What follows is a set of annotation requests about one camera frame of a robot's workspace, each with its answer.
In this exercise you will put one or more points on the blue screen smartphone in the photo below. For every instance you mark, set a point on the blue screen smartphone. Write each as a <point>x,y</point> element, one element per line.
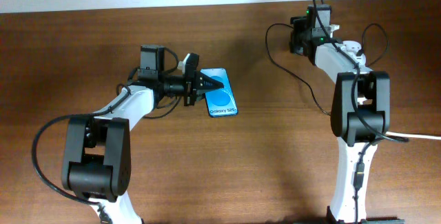
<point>220,102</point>

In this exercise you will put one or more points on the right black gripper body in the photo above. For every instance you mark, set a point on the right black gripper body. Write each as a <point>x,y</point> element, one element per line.
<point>299,34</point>

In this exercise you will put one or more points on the white power strip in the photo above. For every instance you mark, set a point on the white power strip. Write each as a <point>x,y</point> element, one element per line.
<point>353,49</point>

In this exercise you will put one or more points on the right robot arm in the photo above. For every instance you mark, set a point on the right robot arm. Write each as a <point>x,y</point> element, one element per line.
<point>360,111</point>

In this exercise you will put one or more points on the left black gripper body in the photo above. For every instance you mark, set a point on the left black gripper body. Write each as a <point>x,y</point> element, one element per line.
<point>182,85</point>

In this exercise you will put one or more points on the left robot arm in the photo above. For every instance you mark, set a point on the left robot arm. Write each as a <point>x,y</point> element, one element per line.
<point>97,159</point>

